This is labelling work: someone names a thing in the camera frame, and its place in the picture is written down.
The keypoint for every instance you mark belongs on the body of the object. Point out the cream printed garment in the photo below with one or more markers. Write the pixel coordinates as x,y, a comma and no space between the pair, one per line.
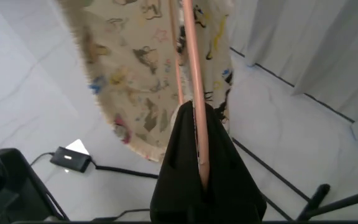
129,77

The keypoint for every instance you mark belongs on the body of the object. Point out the pink clothes hanger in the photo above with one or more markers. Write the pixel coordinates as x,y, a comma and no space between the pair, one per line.
197,93

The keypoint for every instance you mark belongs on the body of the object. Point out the black clothes rack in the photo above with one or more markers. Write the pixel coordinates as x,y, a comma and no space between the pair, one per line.
319,196

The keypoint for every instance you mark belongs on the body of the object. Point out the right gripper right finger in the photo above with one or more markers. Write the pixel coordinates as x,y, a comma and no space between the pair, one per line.
232,186

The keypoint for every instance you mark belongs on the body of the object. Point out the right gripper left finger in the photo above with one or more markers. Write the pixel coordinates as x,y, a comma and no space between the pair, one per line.
179,180

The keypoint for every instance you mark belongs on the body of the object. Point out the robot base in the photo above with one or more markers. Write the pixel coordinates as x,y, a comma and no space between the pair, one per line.
17,186

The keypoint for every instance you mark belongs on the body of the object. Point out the black power adapter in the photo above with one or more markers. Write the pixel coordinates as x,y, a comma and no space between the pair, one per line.
70,159

